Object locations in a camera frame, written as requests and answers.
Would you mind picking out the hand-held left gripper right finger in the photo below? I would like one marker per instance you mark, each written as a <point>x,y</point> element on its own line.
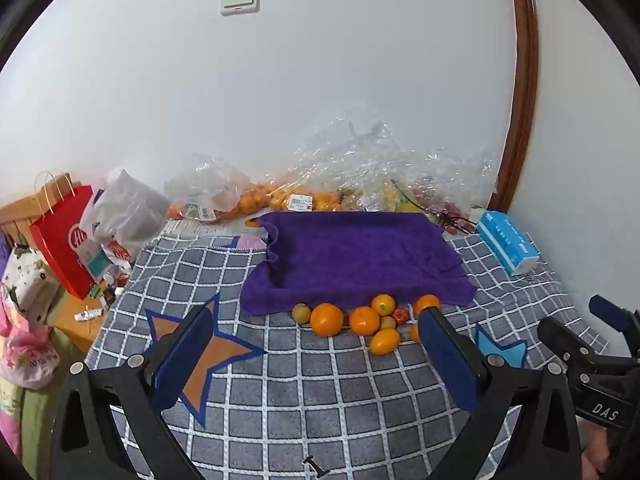
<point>447,360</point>

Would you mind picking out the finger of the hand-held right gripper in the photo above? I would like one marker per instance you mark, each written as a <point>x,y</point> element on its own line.
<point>570,342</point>
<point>612,312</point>

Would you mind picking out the labelled clear bag of oranges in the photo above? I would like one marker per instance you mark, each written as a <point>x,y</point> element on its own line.
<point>260,199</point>

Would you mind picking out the green cloth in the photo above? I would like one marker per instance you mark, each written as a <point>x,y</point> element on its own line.
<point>20,410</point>

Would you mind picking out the bunch of red cherry tomatoes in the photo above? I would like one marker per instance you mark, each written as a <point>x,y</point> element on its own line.
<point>452,220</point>

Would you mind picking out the yellow-orange citrus with green stem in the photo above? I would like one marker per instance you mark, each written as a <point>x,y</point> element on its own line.
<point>383,304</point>

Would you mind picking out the white tube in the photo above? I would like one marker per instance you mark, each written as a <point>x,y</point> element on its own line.
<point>89,315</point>

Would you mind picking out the red snack packet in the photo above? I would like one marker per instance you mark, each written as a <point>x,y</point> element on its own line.
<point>117,251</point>

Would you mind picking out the blue tissue pack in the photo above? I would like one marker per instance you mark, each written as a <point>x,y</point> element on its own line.
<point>507,242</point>

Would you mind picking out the wooden headboard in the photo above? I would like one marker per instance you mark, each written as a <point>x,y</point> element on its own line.
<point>15,215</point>

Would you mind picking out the olive green jujube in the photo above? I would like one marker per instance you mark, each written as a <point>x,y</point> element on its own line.
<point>301,312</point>

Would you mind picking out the teal box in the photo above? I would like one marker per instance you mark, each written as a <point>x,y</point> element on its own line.
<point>95,260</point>

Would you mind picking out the clear bag of mandarins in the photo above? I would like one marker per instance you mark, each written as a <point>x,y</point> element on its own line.
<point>210,185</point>

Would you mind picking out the large crinkled clear plastic bag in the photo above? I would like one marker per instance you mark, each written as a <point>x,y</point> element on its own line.
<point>360,160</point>

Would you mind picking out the white plastic bag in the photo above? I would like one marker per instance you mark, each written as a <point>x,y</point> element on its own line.
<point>130,210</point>

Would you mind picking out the large orange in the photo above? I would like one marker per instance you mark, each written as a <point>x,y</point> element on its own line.
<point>414,332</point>

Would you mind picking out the yellow packet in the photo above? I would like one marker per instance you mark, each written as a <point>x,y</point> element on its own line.
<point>400,200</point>

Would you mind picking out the pink printed cloth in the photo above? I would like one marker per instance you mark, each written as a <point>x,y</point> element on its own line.
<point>30,355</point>

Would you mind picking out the wooden nightstand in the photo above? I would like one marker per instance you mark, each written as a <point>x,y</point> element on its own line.
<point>70,325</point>

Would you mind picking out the purple fluffy cloth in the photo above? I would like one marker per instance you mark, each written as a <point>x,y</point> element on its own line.
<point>4,255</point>

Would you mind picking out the cluster of small bottles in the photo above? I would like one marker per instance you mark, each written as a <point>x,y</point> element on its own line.
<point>107,287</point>

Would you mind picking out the red paper bag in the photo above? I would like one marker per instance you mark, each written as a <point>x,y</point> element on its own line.
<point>60,250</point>

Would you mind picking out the white floral cloth bag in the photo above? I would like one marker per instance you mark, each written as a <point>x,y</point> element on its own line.
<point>27,275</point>

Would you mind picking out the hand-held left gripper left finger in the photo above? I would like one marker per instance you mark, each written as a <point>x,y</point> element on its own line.
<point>185,355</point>

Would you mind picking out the yellow-green jujube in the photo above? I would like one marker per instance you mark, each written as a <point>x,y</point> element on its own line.
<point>387,322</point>

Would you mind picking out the grey checked bed sheet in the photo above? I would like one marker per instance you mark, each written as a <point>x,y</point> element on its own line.
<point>310,385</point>

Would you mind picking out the oval orange citrus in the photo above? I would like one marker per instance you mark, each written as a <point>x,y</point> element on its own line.
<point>385,341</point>

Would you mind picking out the person's right hand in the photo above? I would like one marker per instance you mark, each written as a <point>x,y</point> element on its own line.
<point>596,452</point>

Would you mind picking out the brown wooden door frame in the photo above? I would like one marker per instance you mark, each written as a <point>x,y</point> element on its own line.
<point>524,85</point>

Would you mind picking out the purple towel covered tray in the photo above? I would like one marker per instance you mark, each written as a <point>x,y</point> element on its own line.
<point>350,255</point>

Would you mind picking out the small red tomato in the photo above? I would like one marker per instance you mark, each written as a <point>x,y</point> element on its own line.
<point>399,315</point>

